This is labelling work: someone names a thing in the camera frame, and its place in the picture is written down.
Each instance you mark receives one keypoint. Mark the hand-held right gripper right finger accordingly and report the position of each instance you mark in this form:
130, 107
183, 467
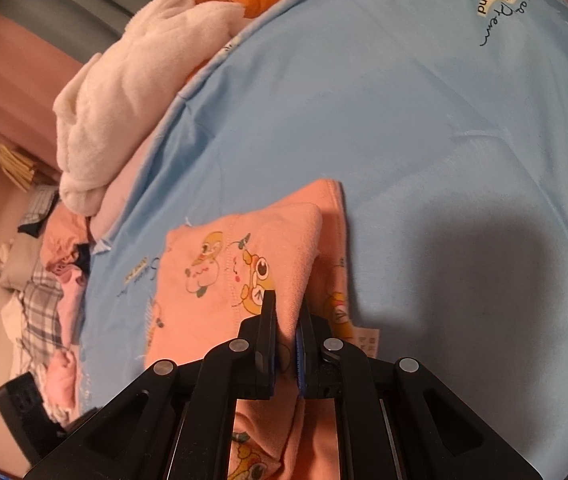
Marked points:
302, 360

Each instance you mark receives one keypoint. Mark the black box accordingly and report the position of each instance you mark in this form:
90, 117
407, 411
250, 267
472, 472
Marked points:
24, 407

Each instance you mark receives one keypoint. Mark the light pink cloth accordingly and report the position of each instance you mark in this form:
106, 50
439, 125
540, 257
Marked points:
71, 305

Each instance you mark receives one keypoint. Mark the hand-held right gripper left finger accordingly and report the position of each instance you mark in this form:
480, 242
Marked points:
264, 340

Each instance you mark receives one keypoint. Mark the beige paper bundle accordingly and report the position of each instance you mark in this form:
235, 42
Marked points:
14, 165

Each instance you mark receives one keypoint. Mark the pink curtain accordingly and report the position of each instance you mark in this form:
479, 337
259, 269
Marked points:
14, 70

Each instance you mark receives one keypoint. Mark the dark striped cloth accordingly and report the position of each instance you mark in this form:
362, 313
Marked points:
39, 207

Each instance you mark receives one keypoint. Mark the blue floral blanket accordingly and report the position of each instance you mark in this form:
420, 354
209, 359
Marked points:
413, 135

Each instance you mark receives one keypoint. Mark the dark blue cloth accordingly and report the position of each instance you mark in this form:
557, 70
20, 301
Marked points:
83, 258

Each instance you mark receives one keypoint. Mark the orange cartoon print shirt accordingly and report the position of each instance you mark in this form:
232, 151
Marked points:
204, 260

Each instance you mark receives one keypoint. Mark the salmon crumpled cloth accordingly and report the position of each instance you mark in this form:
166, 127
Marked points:
61, 240

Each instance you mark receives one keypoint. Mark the folded pink cloth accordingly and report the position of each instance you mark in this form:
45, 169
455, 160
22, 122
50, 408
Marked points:
61, 380

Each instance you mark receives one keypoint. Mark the white plush goose toy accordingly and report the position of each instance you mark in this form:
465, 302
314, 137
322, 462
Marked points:
114, 110

